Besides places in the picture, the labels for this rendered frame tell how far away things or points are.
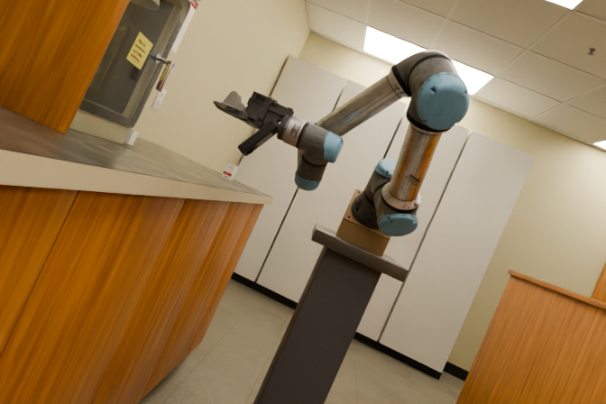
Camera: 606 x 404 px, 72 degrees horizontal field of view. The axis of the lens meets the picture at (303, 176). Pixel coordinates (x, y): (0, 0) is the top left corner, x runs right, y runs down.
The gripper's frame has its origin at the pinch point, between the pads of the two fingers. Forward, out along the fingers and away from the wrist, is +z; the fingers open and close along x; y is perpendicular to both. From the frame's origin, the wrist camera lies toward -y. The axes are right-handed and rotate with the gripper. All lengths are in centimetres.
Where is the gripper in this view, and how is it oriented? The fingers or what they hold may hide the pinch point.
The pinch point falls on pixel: (216, 105)
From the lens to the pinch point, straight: 117.7
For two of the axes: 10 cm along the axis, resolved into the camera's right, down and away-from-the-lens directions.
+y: 4.1, -9.1, 0.3
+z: -9.1, -4.1, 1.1
